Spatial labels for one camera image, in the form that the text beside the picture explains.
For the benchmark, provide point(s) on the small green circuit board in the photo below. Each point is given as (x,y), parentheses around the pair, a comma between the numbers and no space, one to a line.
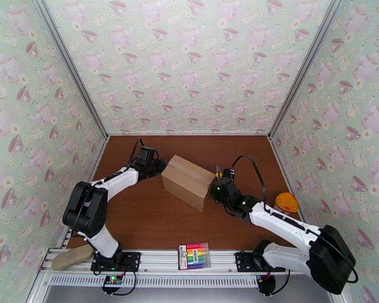
(112,280)

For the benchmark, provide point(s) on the jar with orange lid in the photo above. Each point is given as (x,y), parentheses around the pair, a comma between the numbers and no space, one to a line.
(286,201)

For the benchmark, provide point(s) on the tan oblong sponge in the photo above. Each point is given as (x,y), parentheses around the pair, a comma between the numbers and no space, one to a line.
(72,258)

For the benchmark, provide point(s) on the pack of coloured highlighters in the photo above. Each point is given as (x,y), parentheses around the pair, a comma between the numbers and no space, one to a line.
(194,256)

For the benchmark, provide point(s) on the small black electronics module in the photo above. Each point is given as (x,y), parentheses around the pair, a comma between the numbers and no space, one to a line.
(267,284)

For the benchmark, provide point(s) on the aluminium corner post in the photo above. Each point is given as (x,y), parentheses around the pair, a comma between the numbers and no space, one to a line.
(306,65)
(69,65)

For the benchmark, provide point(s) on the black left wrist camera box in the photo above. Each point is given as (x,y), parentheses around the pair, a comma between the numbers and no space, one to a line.
(145,153)

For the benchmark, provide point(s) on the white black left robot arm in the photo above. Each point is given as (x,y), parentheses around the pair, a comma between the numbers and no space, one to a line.
(94,201)

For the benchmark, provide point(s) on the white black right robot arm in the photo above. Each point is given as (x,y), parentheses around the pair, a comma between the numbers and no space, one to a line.
(290,226)

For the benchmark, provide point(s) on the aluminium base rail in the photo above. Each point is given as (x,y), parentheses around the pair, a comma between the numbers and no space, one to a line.
(164,261)

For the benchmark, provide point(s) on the brown cardboard express box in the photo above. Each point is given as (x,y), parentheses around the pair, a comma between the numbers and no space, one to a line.
(186,182)

